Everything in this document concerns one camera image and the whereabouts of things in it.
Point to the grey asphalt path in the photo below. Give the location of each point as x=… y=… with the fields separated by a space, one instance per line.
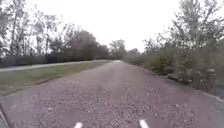
x=113 y=93

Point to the robot's own part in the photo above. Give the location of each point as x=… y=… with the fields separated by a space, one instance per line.
x=78 y=125
x=143 y=124

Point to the row of trees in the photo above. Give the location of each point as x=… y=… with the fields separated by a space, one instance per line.
x=50 y=36

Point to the pale side path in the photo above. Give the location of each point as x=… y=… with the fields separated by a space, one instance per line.
x=40 y=65

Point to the trees and bushes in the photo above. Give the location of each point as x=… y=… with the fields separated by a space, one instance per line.
x=190 y=53

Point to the dark hedge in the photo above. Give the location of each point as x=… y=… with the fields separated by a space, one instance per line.
x=30 y=59

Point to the grass strip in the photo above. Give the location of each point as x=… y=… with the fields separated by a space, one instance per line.
x=30 y=77

